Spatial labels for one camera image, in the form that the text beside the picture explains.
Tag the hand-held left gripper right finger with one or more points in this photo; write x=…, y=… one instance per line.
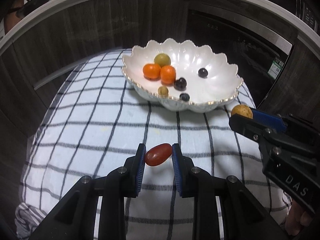
x=178, y=172

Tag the black microwave oven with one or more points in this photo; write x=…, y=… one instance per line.
x=308, y=15

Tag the wooden cutting board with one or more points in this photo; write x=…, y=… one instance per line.
x=12, y=25

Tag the white scalloped ceramic bowl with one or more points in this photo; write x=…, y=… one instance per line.
x=212, y=85

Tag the white checkered cloth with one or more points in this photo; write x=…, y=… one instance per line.
x=87, y=135

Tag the green round fruit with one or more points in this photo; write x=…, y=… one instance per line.
x=162, y=58

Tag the brown longan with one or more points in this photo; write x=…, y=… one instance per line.
x=241, y=111
x=163, y=90

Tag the dark red cherry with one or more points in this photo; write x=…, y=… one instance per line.
x=180, y=83
x=203, y=72

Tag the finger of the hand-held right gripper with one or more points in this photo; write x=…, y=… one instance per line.
x=267, y=120
x=243, y=125

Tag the blueberry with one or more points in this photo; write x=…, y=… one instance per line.
x=184, y=96

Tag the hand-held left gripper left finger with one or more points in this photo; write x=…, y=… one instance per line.
x=140, y=170

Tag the dark wood kitchen cabinets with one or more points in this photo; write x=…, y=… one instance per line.
x=75, y=37

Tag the red grape tomato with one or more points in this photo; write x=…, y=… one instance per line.
x=158, y=155

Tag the person's right hand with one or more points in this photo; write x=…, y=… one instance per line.
x=300, y=220

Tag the small orange mandarin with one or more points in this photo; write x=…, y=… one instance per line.
x=168, y=74
x=151, y=71

